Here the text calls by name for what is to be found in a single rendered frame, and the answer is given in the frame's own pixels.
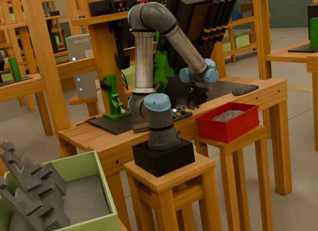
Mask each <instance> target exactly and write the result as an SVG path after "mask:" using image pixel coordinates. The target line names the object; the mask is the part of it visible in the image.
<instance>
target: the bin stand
mask: <svg viewBox="0 0 318 231"><path fill-rule="evenodd" d="M266 136H267V126H264V125H258V126H256V127H255V128H253V129H251V130H250V131H248V132H246V133H245V134H243V135H241V136H240V137H238V138H236V139H235V140H233V141H231V142H229V143H224V142H218V141H214V140H209V139H205V138H200V137H199V135H198V134H196V135H194V136H193V138H194V145H195V146H196V152H197V153H199V154H201V155H203V156H205V157H207V158H208V157H209V155H208V148H207V144H208V145H211V146H214V147H217V148H220V154H219V155H220V163H221V174H222V182H223V190H224V198H225V206H226V214H227V222H228V230H229V231H251V228H250V219H249V209H248V200H247V186H246V177H245V167H244V158H243V147H245V146H247V145H249V144H251V143H254V142H255V150H256V164H257V175H258V186H259V196H260V207H261V218H262V229H263V231H274V226H273V214H272V202H271V190H270V178H269V166H268V154H267V142H266Z"/></svg>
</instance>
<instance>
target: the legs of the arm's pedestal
mask: <svg viewBox="0 0 318 231"><path fill-rule="evenodd" d="M126 174H127V178H128V183H129V188H130V193H131V198H132V204H133V209H134V214H135V219H136V223H137V228H138V231H156V230H155V225H154V220H153V214H152V209H154V211H155V216H156V222H157V227H158V231H196V229H195V222H194V214H193V208H192V203H194V202H196V201H198V202H199V208H200V215H201V222H202V229H203V231H222V227H221V217H220V210H219V202H218V194H217V187H216V179H215V171H214V169H212V170H210V171H208V172H206V173H203V174H201V175H199V176H197V177H195V178H193V179H190V180H188V181H186V182H184V183H181V184H179V185H177V186H175V187H173V188H172V189H171V188H170V189H168V190H166V191H164V192H161V193H159V194H157V193H155V192H154V191H152V190H151V189H150V188H148V187H147V186H145V185H144V184H143V183H141V182H140V181H138V180H137V179H135V178H134V177H132V176H131V175H129V174H128V173H126ZM172 191H173V192H172ZM151 208H152V209H151ZM177 223H178V224H177ZM178 228H179V230H178Z"/></svg>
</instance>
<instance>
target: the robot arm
mask: <svg viewBox="0 0 318 231"><path fill-rule="evenodd" d="M128 23H129V25H130V26H131V27H132V34H133V35H134V36H135V88H134V89H133V90H132V95H131V97H130V98H129V101H128V108H129V110H130V112H131V113H132V114H133V115H135V116H136V117H138V118H142V119H145V120H147V121H148V125H149V138H148V146H149V148H150V149H152V150H166V149H170V148H173V147H176V146H177V145H179V144H180V137H179V135H178V133H177V131H176V129H175V127H174V122H173V116H172V110H171V102H170V100H169V97H168V96H167V95H166V94H163V93H159V94H158V93H156V91H155V89H154V88H153V37H154V35H155V34H156V32H157V31H158V32H159V33H160V34H161V35H162V36H165V37H166V38H167V40H168V41H169V42H170V43H171V44H172V45H173V47H174V48H175V49H176V51H177V52H178V53H179V54H180V56H181V57H182V58H183V59H184V61H185V62H186V63H187V64H188V66H189V67H186V68H183V69H181V70H180V73H179V76H180V79H181V81H182V82H183V83H184V86H187V87H190V88H192V90H191V91H190V92H189V94H188V96H187V98H186V103H187V107H188V109H189V110H190V109H192V110H194V107H196V108H198V109H199V105H200V104H203V103H206V101H207V98H208V96H207V95H206V92H207V91H209V89H208V88H207V86H208V84H214V83H216V82H217V80H218V78H219V74H218V72H217V70H215V62H214V61H213V60H211V59H203V58H202V56H201V55H200V54H199V53H198V51H197V50H196V49H195V47H194V46H193V45H192V43H191V42H190V41H189V39H188V38H187V37H186V35H185V34H184V33H183V31H182V30H181V29H180V27H179V26H178V21H177V20H176V18H175V17H174V16H173V15H172V13H171V12H170V11H169V10H168V9H167V8H166V7H164V6H163V5H162V4H160V3H158V2H148V3H140V4H137V5H135V6H133V7H132V8H131V9H130V11H129V13H128Z"/></svg>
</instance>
